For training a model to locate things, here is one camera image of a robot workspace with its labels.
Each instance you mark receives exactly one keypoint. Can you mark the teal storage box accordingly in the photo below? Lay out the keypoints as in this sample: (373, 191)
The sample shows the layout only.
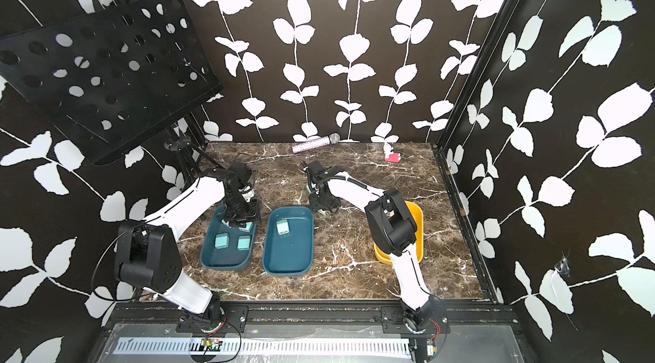
(291, 254)
(229, 259)

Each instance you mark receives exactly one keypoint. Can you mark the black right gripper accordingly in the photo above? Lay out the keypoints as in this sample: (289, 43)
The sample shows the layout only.
(313, 198)

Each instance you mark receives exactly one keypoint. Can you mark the pink white small box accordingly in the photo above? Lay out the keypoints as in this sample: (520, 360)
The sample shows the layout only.
(390, 155)

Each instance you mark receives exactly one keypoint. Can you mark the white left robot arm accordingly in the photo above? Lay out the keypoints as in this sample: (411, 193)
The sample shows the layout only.
(147, 253)

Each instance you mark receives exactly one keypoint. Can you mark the blue teal plug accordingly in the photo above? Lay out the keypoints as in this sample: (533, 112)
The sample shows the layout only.
(247, 227)
(244, 243)
(221, 241)

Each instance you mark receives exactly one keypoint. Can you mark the black front rail frame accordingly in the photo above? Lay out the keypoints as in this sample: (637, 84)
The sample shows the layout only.
(314, 331)

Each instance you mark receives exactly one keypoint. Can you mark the black perforated music stand desk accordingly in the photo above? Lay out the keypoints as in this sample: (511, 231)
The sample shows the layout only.
(114, 79)

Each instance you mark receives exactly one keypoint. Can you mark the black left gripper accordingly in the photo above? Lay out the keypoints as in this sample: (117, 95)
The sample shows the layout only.
(252, 215)

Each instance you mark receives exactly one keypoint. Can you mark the black music stand tripod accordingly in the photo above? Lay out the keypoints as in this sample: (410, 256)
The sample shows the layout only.
(189, 155)

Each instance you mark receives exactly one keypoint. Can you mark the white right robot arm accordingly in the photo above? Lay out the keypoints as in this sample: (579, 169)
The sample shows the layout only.
(391, 224)

